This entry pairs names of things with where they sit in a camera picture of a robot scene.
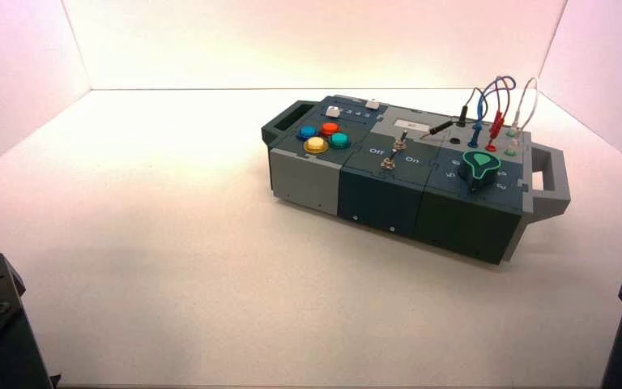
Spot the red banana plug wire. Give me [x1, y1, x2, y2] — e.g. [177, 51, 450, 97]
[485, 77, 512, 153]

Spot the yellow push button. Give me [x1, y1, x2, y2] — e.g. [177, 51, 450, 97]
[303, 136, 330, 156]

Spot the blue grey control box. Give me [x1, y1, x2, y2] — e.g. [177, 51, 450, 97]
[261, 95, 571, 266]

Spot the white display window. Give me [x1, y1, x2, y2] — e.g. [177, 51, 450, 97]
[394, 118, 431, 133]

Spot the green black rotary knob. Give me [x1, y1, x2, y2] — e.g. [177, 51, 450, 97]
[457, 149, 504, 195]

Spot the black banana plug wire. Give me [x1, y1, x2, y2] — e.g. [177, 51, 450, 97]
[420, 87, 479, 141]

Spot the blue banana plug wire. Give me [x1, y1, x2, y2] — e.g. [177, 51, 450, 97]
[467, 75, 517, 149]

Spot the white banana plug wire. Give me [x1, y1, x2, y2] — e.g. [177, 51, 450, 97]
[506, 76, 539, 158]

